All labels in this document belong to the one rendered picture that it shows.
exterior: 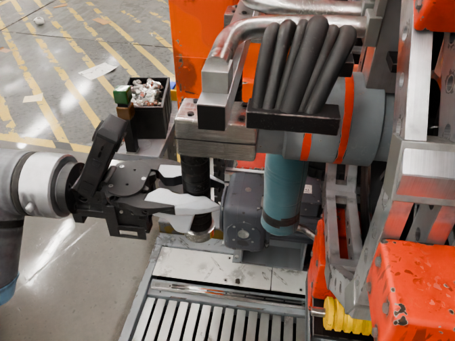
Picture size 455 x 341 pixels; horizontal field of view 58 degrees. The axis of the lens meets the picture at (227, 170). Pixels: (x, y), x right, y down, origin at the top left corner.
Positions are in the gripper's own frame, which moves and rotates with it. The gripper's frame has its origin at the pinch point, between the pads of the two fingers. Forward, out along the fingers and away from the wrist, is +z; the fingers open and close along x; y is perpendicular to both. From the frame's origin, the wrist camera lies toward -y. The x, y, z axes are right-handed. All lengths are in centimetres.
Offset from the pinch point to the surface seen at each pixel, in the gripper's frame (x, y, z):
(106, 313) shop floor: -27, 83, -41
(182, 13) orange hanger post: -60, -2, -18
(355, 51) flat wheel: -128, 33, 36
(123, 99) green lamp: -53, 19, -34
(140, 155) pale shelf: -54, 38, -32
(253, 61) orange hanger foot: -62, 10, -1
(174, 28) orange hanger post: -60, 2, -21
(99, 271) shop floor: -43, 83, -50
